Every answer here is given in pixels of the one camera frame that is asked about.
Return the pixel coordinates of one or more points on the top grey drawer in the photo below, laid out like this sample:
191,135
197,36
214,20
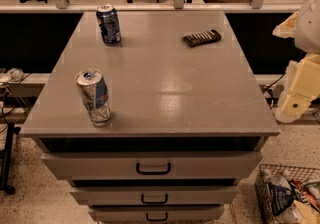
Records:
152,165

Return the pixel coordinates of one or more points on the grey drawer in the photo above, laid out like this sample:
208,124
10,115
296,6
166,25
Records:
152,165
155,213
154,195

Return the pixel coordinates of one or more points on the dark rxbar chocolate bar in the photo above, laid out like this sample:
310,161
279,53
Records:
202,38

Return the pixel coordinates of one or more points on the silver red bull can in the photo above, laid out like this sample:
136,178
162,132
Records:
94,93

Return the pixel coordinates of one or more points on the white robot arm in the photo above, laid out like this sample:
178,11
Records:
304,27

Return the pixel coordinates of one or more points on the grey drawer cabinet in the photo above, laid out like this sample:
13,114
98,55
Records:
164,96

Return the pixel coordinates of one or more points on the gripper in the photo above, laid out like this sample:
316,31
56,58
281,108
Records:
309,28

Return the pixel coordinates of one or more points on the bottom grey drawer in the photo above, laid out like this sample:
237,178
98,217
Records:
155,213

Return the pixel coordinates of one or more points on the wire basket with snacks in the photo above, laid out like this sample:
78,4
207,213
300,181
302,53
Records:
288,194

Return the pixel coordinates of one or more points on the clutter on left ledge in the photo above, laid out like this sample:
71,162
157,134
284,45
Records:
14,75

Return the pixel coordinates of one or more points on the blue pepsi can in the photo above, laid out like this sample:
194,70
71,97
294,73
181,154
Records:
108,22

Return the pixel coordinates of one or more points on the middle grey drawer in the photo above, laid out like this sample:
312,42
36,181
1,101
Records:
154,195

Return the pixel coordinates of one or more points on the black stand with caster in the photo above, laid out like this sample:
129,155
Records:
5,158

